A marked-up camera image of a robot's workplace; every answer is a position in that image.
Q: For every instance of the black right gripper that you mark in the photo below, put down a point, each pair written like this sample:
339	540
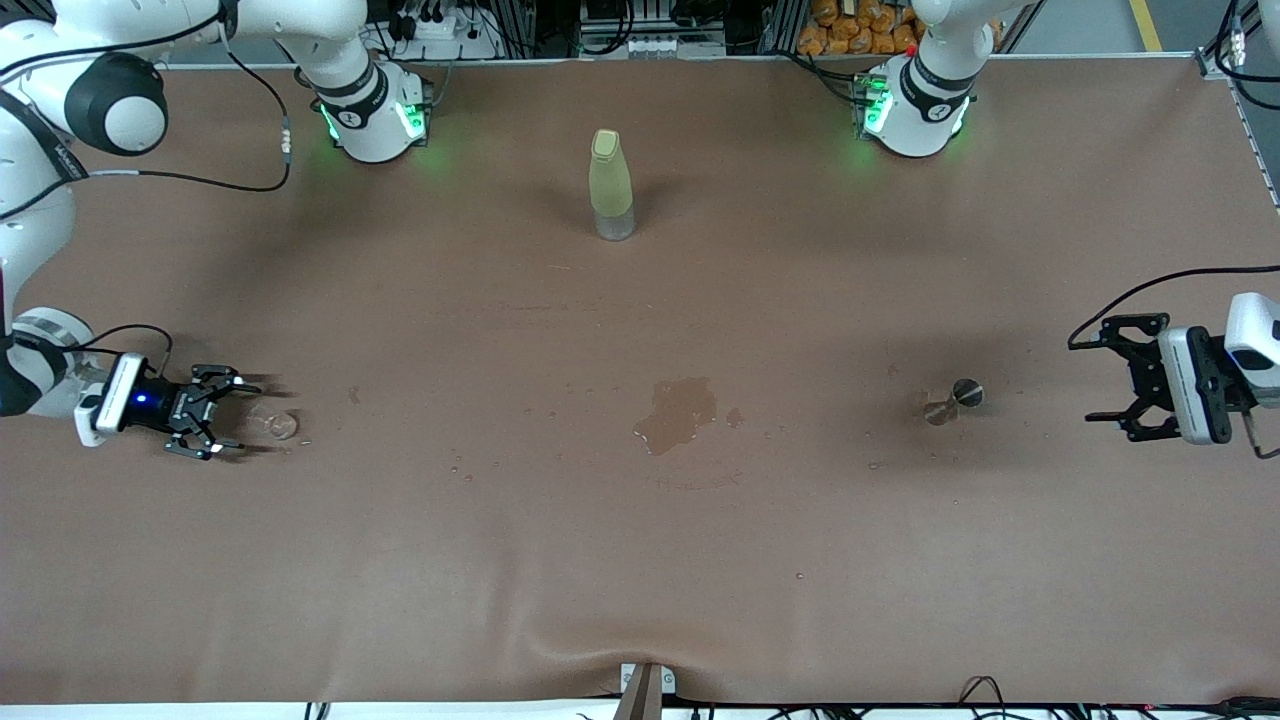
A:
160	405

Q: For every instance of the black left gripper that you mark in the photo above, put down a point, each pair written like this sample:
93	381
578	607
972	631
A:
1144	376

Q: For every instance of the clear glass measuring cup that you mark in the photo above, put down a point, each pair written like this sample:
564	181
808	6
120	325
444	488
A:
278	424

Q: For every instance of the steel jigger cup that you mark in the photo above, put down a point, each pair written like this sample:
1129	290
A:
962	393

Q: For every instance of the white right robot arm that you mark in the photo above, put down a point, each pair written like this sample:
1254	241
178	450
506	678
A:
40	200

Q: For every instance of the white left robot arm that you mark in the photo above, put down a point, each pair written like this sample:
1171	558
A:
915	115

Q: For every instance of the white power strip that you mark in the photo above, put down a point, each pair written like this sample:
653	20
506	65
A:
440	30
650	45

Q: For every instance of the bag of orange snacks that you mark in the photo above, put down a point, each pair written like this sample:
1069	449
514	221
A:
850	30

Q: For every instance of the brown table mat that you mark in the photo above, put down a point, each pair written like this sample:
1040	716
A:
640	560

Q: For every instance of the yellow-green bottle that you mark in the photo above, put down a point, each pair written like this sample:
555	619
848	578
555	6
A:
611	180

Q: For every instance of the brown liquid puddle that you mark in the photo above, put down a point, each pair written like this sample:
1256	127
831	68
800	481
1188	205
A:
680	412

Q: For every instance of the aluminium frame post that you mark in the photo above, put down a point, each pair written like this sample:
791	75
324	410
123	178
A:
1212	62

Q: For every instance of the metal table bracket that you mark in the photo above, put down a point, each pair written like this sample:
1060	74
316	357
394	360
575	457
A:
647	690

